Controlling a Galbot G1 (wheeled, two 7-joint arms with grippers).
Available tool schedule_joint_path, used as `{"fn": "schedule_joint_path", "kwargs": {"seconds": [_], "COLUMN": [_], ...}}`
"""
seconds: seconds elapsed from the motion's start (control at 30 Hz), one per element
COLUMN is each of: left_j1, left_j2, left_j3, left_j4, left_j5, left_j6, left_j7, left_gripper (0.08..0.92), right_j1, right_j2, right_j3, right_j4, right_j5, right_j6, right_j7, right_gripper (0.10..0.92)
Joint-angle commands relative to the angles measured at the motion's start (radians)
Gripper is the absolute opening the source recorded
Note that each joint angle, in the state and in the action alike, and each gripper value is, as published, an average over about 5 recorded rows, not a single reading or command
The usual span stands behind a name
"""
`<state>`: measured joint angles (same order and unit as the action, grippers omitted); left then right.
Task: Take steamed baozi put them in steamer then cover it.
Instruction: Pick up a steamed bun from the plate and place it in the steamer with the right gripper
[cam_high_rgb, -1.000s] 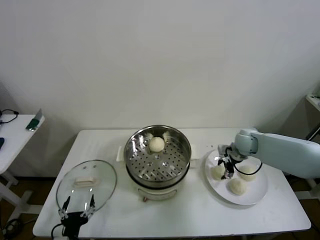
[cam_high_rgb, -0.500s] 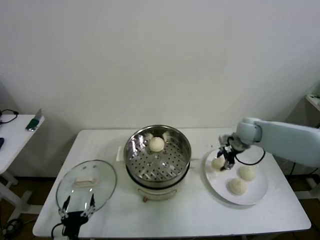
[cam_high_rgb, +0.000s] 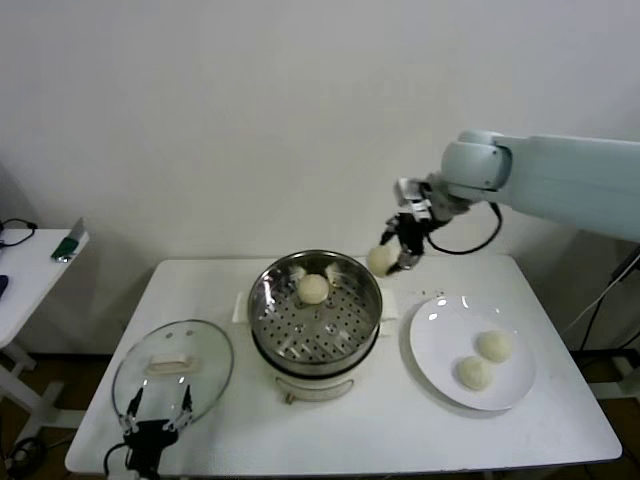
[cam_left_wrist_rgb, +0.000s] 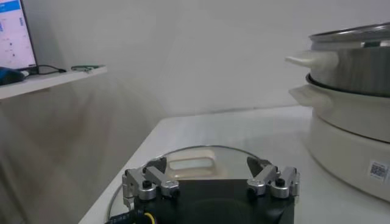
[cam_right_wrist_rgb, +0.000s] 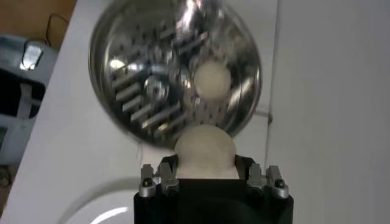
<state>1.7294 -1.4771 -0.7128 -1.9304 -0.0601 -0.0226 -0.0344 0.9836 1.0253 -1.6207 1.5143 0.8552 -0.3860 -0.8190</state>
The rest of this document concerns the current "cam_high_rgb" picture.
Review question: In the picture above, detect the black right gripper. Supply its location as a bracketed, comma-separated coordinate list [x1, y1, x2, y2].
[380, 213, 430, 275]

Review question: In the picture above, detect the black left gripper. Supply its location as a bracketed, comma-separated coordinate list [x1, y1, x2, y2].
[119, 383, 195, 471]

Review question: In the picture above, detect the white steamed baozi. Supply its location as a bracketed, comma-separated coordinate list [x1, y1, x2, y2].
[297, 273, 330, 305]
[476, 330, 515, 364]
[367, 243, 401, 279]
[453, 355, 495, 393]

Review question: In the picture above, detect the round glass pot lid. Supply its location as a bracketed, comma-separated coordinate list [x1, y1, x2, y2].
[111, 319, 235, 435]

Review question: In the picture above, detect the steel steamer basket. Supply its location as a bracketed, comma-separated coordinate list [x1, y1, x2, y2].
[232, 249, 401, 376]

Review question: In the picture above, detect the white round plate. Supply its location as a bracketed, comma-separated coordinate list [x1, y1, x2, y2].
[408, 295, 539, 412]

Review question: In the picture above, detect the white electric cooker pot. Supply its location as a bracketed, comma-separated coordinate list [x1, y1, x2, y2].
[249, 314, 396, 405]

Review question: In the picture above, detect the white side table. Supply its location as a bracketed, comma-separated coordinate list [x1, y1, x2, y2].
[0, 227, 91, 441]

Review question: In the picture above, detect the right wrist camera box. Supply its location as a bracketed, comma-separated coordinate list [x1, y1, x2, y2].
[396, 177, 434, 222]

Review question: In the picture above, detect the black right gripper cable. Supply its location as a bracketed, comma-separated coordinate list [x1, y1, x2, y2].
[422, 199, 503, 255]

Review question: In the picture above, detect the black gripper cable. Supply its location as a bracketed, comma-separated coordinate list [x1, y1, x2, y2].
[103, 442, 131, 474]
[422, 199, 503, 255]

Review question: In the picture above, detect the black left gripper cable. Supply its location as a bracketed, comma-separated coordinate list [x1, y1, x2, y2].
[103, 442, 131, 474]

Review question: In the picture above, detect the black floor cable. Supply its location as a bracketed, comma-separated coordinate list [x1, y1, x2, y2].
[0, 437, 49, 469]

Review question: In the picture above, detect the green handled metal tool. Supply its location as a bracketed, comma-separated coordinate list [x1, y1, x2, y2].
[51, 217, 86, 264]

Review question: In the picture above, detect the white background cable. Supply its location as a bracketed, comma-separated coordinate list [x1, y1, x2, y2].
[564, 285, 615, 334]

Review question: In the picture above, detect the black background cable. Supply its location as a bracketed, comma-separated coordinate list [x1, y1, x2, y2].
[582, 284, 615, 352]

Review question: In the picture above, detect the black cable on desk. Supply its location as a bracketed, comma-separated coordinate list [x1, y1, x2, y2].
[0, 217, 39, 246]

